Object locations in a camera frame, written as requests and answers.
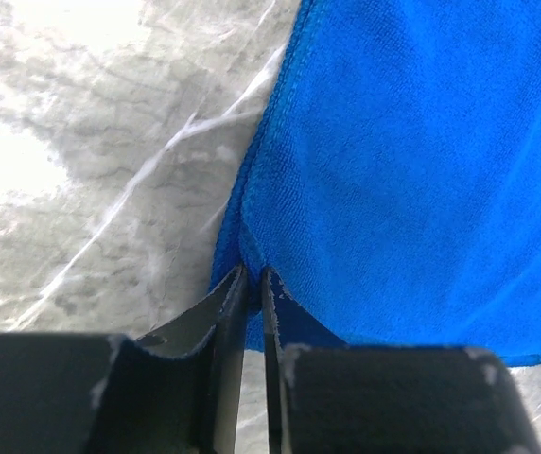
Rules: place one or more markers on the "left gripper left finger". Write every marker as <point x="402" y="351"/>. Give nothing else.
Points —
<point x="174" y="390"/>

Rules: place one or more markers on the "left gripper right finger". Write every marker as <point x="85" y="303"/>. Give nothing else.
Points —
<point x="326" y="396"/>

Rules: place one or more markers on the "large blue towel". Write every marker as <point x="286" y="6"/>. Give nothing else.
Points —
<point x="394" y="181"/>

